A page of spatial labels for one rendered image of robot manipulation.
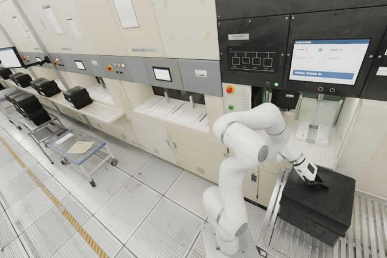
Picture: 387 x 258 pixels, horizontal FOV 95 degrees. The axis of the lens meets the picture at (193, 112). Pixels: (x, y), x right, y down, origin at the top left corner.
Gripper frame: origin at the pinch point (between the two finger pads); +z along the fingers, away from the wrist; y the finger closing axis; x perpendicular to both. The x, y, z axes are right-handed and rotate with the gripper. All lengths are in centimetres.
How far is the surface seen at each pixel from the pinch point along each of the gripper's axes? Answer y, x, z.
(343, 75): 28, -31, -36
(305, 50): 27, -27, -57
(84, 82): 19, 255, -245
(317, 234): -13.7, 12.0, 21.1
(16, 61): -47, 202, -281
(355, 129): 24.7, -20.8, -9.4
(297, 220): -13.7, 16.8, 12.1
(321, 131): 61, 14, 5
